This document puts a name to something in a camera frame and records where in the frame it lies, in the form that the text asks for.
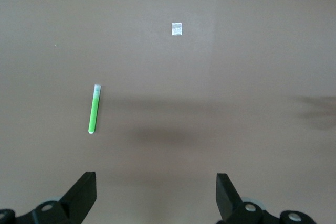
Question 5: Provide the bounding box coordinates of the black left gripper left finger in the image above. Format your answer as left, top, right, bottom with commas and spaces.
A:
18, 171, 97, 224

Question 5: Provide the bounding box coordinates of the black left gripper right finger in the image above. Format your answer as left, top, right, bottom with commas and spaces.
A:
216, 173, 282, 224

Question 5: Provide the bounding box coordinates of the small square tape patch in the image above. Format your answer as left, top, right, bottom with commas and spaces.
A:
171, 22, 183, 37

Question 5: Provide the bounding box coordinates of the green marker pen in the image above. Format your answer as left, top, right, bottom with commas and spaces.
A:
87, 84, 103, 135

